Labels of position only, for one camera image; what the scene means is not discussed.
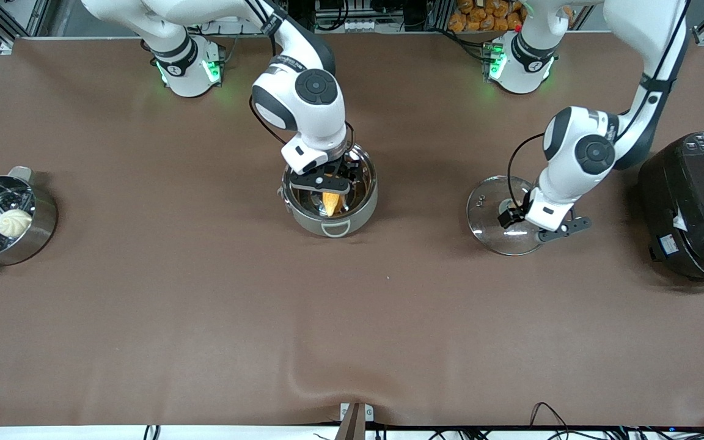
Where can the white steamed bun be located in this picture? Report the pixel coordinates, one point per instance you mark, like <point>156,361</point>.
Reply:
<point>14,223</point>

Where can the yellow corn cob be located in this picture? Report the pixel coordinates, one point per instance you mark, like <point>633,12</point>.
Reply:
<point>331,203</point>

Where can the shiny steel steamer pot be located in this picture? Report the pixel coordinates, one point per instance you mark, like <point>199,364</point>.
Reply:
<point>40,226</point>

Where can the brown table mat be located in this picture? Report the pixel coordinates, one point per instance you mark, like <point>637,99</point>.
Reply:
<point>352,342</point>

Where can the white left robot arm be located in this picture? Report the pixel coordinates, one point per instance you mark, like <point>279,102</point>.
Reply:
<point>572,171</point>

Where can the bag of orange snacks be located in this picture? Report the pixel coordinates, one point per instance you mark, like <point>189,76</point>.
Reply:
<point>486,18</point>

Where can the grey steel cooking pot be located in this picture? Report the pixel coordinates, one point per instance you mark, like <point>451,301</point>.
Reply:
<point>352,221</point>

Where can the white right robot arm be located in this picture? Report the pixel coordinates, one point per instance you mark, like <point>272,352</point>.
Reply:
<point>303,116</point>

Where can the white connector block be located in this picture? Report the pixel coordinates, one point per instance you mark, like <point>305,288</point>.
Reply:
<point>357,25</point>

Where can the brown slanted bar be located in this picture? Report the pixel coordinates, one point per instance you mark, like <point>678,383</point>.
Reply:
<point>352,425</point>

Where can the black rice cooker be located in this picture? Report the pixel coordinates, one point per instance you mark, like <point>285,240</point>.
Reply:
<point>694,208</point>

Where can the small metal bracket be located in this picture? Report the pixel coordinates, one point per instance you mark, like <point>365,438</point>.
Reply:
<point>344,410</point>

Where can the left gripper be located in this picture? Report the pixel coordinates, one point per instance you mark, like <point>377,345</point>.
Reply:
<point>518,212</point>

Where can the glass pot lid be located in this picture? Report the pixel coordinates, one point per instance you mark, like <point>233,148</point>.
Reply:
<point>486,220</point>

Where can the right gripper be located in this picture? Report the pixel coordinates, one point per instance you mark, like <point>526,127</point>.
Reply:
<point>348,168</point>

